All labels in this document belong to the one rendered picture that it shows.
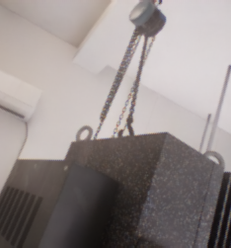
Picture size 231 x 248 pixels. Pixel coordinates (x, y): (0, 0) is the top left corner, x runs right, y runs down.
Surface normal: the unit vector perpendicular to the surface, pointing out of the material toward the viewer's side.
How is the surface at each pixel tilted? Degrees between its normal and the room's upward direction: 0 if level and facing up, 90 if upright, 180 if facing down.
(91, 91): 90
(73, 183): 90
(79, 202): 90
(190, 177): 90
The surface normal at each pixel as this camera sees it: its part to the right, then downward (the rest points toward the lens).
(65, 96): 0.38, -0.18
